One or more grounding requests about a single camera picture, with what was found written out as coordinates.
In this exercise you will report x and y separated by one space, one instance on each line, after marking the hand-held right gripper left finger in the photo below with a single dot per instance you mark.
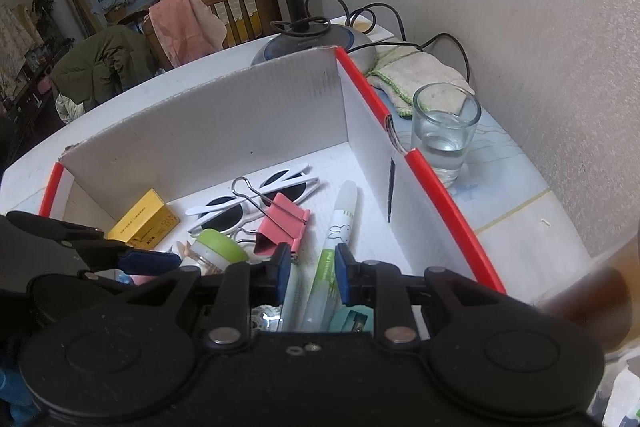
282 269

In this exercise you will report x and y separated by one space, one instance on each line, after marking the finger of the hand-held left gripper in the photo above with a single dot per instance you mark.
150 261

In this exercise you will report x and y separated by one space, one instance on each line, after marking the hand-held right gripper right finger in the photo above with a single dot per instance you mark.
342 274

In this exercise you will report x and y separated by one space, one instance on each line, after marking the small yellow box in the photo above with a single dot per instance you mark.
140 219

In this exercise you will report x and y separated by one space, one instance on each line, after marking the teal round pencil sharpener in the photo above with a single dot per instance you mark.
350 319

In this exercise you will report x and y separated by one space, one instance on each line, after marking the pink binder clip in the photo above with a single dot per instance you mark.
280 222

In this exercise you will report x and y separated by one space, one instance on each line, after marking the white and green pen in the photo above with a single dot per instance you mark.
345 212

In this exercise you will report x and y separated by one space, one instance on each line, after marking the toothpick jar with green lid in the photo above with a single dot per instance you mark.
220 244

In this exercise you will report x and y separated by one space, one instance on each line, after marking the white frame sunglasses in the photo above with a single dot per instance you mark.
225 217

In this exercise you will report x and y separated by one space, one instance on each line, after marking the red cardboard box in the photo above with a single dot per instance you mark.
200 132

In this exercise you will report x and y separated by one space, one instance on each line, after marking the drinking glass with water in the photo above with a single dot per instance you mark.
442 147

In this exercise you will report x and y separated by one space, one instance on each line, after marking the green jacket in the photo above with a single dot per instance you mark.
100 67

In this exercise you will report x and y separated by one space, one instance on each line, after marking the white cloth with green edge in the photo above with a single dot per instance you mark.
415 67

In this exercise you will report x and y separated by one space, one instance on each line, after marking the pink cloth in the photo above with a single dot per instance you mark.
185 27

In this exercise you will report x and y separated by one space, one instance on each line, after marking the wooden slat chair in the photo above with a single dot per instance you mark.
245 2

